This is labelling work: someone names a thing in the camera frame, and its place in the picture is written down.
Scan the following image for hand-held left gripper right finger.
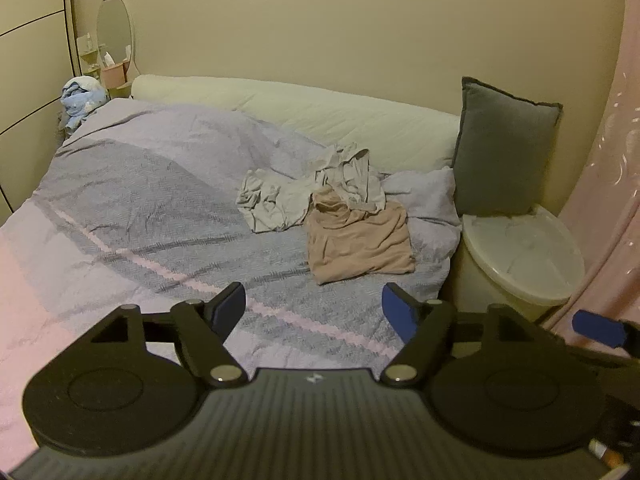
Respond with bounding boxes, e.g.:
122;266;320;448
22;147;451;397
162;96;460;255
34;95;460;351
380;282;538;388

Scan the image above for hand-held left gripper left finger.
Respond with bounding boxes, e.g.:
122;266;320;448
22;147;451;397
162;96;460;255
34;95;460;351
90;281;249;388

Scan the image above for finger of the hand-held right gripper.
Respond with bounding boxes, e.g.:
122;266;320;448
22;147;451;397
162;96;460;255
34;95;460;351
571;309;640;358

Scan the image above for tan long-sleeve shirt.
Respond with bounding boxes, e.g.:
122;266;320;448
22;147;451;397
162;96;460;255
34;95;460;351
305;187;417;286

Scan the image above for light beige garment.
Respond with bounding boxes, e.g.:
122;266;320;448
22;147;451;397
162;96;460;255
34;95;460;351
236;142;387;233

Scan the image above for lavender pillow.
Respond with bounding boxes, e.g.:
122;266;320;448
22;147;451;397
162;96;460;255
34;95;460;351
382;166;462;233

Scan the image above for striped pink grey duvet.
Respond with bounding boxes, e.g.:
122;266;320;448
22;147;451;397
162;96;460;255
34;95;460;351
0;97;463;461

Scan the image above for pink curtain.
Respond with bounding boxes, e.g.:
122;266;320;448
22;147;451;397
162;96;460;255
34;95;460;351
542;5;640;361

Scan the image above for grey cushion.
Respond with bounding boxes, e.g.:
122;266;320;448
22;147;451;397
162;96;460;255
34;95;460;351
452;76;563;216

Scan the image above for white dressing table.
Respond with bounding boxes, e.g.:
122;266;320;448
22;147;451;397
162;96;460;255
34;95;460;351
75;34;137;101

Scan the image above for blue crumpled cloth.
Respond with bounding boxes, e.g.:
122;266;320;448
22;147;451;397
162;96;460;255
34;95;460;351
59;76;110;133

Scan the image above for pink tissue box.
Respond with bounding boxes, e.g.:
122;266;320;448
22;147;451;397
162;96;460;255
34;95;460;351
100;60;132;88

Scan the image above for oval mirror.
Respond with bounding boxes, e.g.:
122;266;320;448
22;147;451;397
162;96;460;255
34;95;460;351
96;0;136;68

